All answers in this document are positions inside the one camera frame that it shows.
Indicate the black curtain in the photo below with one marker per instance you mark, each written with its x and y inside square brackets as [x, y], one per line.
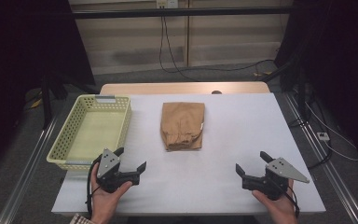
[341, 62]
[21, 62]

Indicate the white table cover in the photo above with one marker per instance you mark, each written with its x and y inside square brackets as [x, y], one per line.
[199, 177]

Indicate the pale yellow plastic basket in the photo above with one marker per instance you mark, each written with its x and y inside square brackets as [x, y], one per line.
[90, 133]

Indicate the black horizontal metal bar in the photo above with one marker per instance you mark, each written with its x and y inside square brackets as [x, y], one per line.
[180, 12]

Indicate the white wall socket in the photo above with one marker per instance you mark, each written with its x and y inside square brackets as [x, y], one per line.
[167, 3]

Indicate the light wooden table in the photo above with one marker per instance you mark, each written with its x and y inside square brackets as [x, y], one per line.
[174, 88]

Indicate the white power strip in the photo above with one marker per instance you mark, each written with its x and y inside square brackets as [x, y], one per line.
[323, 136]

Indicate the metal floor rail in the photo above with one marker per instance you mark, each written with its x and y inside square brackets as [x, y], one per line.
[21, 183]
[332, 174]

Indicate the black metal stand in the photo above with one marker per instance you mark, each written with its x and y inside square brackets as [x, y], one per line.
[301, 93]
[46, 102]

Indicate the person's left hand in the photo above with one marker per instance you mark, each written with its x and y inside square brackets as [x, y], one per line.
[104, 203]

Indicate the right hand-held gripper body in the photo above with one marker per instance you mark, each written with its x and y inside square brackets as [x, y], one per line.
[281, 169]

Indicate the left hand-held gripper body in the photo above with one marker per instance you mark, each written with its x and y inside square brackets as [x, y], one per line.
[108, 161]

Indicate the person's right hand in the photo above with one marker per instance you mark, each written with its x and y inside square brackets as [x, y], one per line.
[281, 211]

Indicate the brown pants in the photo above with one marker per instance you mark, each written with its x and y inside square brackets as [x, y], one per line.
[181, 124]

